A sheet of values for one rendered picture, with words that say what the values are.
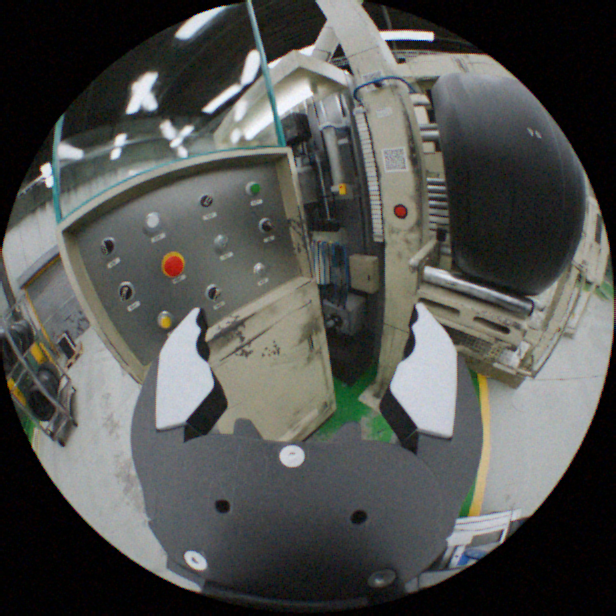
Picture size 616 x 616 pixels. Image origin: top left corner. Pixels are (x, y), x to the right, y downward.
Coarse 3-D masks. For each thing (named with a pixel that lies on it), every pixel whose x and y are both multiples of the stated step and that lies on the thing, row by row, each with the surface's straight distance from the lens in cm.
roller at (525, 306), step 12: (432, 276) 54; (444, 276) 53; (456, 276) 54; (456, 288) 54; (468, 288) 53; (480, 288) 53; (492, 288) 54; (492, 300) 54; (504, 300) 55; (516, 300) 56; (528, 300) 57; (528, 312) 57
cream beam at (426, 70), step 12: (408, 60) 105; (420, 60) 104; (432, 60) 103; (444, 60) 103; (456, 60) 103; (468, 60) 104; (480, 60) 105; (492, 60) 106; (420, 72) 100; (432, 72) 99; (444, 72) 99; (468, 72) 100; (480, 72) 100; (492, 72) 102; (504, 72) 104; (420, 84) 101; (432, 84) 102
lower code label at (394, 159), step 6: (384, 150) 62; (390, 150) 61; (396, 150) 61; (402, 150) 60; (384, 156) 62; (390, 156) 61; (396, 156) 60; (402, 156) 60; (384, 162) 62; (390, 162) 61; (396, 162) 60; (402, 162) 60; (384, 168) 62; (390, 168) 61; (396, 168) 60; (402, 168) 60
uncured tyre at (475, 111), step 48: (432, 96) 50; (480, 96) 42; (528, 96) 48; (480, 144) 36; (528, 144) 38; (480, 192) 35; (528, 192) 37; (576, 192) 41; (480, 240) 39; (528, 240) 39; (576, 240) 44; (528, 288) 50
